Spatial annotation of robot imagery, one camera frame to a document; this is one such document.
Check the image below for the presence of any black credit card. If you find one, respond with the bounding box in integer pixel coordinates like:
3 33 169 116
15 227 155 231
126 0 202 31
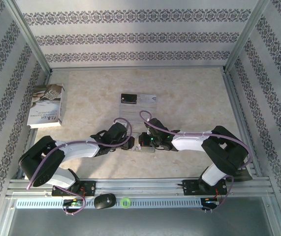
120 92 138 104

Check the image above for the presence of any silver credit card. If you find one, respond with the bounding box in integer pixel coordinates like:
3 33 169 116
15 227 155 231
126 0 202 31
137 93 158 104

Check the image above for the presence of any clear plastic card sheet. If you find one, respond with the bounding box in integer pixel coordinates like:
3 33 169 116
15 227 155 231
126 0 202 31
119 92 158 125

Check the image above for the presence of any black computer mouse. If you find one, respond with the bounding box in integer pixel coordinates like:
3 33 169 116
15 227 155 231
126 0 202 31
93 193 117 210

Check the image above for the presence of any paperback book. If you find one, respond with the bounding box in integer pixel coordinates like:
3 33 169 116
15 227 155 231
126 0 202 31
27 83 66 129

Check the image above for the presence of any grey metal panel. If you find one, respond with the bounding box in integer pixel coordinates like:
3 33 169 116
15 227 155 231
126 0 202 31
0 196 281 236

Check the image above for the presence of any black calculator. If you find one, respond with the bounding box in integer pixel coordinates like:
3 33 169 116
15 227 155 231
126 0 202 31
233 167 253 183

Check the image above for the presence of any aluminium mounting rail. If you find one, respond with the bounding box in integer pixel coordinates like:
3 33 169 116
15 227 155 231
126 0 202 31
6 178 273 197

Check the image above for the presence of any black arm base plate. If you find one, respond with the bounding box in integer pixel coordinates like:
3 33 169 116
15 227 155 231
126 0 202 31
182 179 227 197
52 180 97 197

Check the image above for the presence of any aluminium back rail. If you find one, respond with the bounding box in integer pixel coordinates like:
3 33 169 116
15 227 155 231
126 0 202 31
48 65 227 73

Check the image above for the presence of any slotted grey cable duct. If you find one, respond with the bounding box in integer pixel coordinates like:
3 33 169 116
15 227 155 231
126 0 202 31
15 198 203 210

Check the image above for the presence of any aluminium side rail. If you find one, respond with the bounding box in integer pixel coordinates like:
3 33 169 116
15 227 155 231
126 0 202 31
221 68 266 179
16 71 54 180

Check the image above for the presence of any aluminium frame post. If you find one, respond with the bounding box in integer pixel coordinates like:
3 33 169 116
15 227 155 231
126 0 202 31
222 0 274 74
6 0 53 76

